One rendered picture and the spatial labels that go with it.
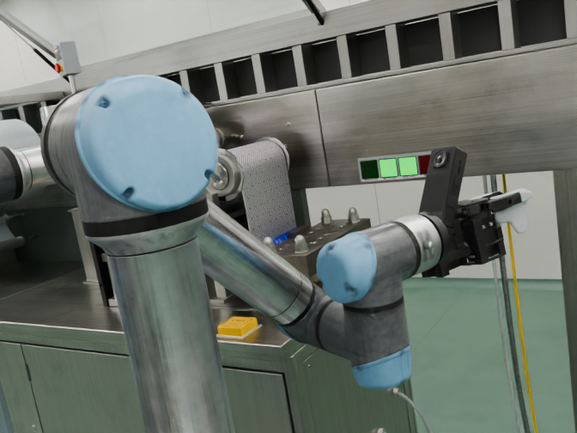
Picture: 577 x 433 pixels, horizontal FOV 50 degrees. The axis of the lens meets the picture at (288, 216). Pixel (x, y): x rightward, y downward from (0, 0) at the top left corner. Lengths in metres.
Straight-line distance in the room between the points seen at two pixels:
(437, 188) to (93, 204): 0.47
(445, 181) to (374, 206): 3.66
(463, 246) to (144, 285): 0.45
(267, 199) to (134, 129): 1.29
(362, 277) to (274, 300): 0.14
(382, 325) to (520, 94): 1.06
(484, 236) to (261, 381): 0.80
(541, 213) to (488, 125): 2.48
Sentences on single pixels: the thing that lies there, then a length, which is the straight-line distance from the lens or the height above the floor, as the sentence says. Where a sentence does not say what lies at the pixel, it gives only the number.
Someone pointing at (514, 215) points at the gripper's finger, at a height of 1.21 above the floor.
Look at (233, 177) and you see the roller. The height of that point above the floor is 1.24.
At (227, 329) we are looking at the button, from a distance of 1.50.
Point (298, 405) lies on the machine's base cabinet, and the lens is 1.49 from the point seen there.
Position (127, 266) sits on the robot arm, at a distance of 0.57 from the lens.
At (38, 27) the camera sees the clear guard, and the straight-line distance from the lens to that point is 2.46.
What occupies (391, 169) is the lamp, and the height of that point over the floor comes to 1.18.
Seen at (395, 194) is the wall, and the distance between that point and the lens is 4.42.
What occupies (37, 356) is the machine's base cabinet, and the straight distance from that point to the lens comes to 2.12.
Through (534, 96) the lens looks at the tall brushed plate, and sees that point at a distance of 1.70.
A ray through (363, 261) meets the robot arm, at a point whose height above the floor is 1.23.
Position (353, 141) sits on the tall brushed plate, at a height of 1.27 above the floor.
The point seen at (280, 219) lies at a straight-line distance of 1.85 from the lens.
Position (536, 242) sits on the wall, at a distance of 4.23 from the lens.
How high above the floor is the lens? 1.42
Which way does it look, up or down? 10 degrees down
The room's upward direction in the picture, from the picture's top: 9 degrees counter-clockwise
